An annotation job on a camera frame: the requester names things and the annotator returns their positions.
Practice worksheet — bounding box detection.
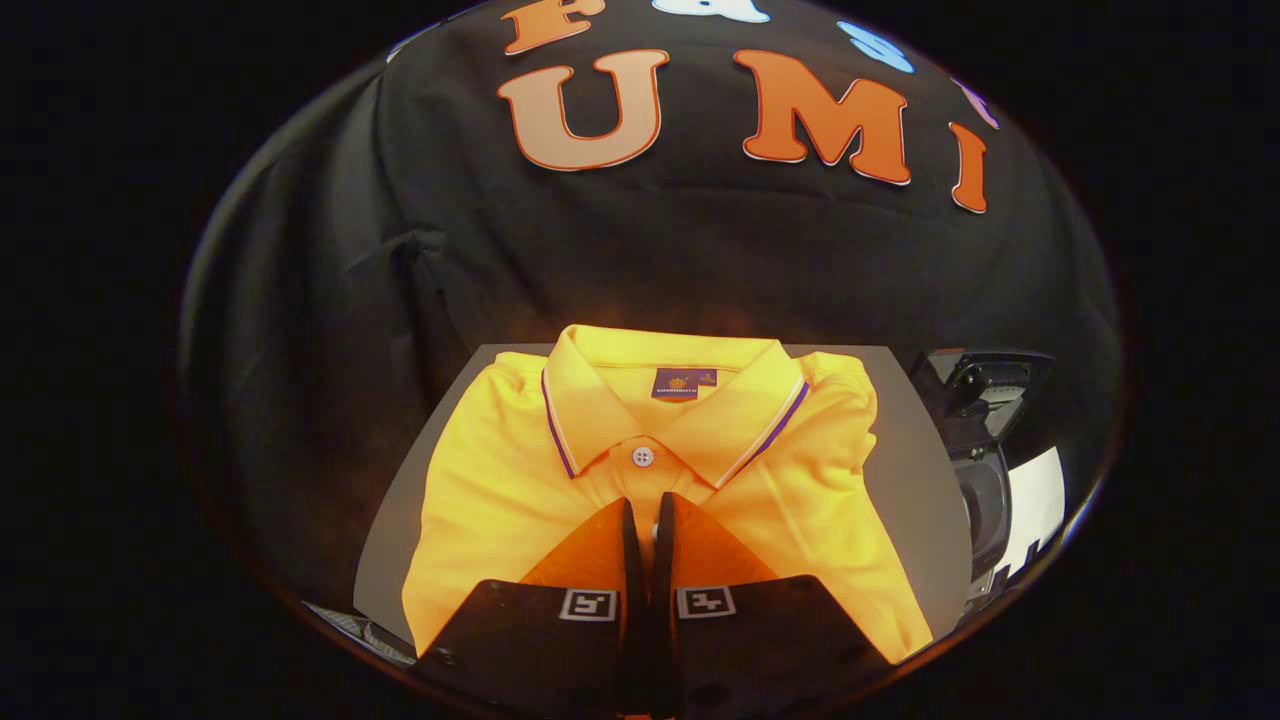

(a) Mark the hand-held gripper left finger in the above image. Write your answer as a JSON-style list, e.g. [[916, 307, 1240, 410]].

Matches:
[[415, 497, 649, 720]]

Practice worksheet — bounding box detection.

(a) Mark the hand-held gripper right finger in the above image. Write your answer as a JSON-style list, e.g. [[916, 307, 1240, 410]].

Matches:
[[650, 492, 896, 720]]

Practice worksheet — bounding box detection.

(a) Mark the yellow polo shirt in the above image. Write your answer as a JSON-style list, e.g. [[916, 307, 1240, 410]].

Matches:
[[400, 325, 936, 666]]

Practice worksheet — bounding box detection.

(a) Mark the grey platform board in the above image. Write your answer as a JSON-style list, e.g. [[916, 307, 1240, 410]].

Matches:
[[353, 343, 973, 646]]

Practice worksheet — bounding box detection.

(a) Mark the black backdrop cloth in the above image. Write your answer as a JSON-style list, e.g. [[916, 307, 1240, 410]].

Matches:
[[180, 0, 1121, 641]]

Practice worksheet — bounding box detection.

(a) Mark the white panel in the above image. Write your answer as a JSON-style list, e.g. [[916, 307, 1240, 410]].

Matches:
[[1000, 447, 1067, 581]]

